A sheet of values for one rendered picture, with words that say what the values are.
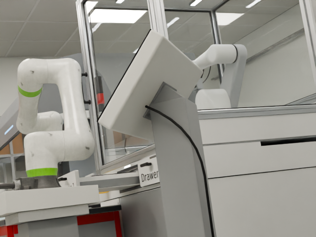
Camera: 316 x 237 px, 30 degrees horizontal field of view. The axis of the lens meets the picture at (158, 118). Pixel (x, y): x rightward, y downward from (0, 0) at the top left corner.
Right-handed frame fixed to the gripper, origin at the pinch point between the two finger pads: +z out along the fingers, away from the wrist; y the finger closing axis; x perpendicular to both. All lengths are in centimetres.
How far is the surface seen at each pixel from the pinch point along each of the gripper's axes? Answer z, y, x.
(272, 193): 18, -81, -71
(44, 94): -63, 54, -13
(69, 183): 0.7, -29.9, 3.8
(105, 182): 2.4, -38.1, -10.7
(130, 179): 2.3, -38.3, -23.0
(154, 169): 1, -60, -26
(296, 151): 1, -81, -88
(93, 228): 22.7, -14.1, -10.5
